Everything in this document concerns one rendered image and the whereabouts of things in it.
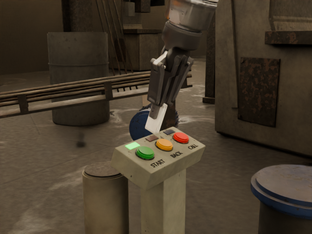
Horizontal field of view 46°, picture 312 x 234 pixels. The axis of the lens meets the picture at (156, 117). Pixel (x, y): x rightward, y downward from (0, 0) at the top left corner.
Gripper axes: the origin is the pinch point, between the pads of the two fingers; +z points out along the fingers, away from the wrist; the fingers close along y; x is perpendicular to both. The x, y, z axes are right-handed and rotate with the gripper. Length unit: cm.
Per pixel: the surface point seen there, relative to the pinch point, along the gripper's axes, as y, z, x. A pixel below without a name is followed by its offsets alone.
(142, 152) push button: 1.9, 8.4, 0.6
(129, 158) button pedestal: 4.6, 9.7, -0.5
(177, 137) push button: -13.1, 8.7, 0.0
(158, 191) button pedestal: -2.2, 17.6, 5.3
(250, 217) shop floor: -94, 70, 12
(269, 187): -37.1, 20.0, 21.8
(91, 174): 2.1, 22.4, -11.5
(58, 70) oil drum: -160, 96, -210
